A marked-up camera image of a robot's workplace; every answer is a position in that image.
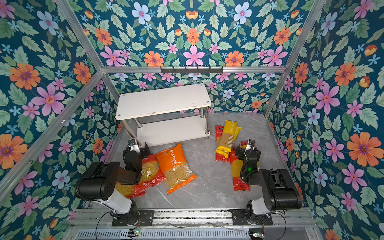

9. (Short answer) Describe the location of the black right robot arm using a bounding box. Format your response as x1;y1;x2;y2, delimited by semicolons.
233;139;302;225

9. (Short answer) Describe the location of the red spaghetti pack far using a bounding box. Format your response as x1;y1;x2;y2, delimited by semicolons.
216;126;229;162

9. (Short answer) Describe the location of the red macaroni bag rear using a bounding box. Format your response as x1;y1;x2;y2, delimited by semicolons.
116;183;137;199

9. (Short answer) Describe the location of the white two-tier shelf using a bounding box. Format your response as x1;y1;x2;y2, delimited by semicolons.
116;84;212;147

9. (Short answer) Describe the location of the orange macaroni bag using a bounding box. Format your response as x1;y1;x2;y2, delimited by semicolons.
155;143;197;195

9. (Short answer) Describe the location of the red spaghetti pack right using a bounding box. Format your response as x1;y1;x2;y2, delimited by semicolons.
241;141;248;149

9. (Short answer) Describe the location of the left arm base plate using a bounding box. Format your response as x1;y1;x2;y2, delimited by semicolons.
112;210;155;227

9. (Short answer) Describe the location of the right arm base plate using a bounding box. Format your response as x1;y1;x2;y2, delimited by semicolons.
229;209;273;226

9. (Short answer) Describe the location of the red spaghetti pack middle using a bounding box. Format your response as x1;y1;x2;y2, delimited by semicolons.
229;149;250;191

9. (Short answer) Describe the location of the yellow spaghetti pack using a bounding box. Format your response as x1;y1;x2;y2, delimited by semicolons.
216;120;237;158
218;127;242;158

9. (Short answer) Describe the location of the red spaghetti pack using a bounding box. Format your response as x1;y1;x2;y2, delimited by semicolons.
229;149;250;191
216;126;229;162
241;141;248;149

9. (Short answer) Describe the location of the aluminium front rail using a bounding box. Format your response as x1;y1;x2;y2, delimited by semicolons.
70;207;317;229

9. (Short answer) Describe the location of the red macaroni bag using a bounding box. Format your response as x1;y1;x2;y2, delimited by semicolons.
134;154;166;197
116;183;137;199

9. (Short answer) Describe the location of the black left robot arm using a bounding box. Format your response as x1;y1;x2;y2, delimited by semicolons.
75;139;151;227

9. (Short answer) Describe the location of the red macaroni bag front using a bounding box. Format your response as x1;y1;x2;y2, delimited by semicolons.
134;154;166;197

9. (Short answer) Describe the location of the black hook rail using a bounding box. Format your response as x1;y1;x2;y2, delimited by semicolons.
160;67;224;74

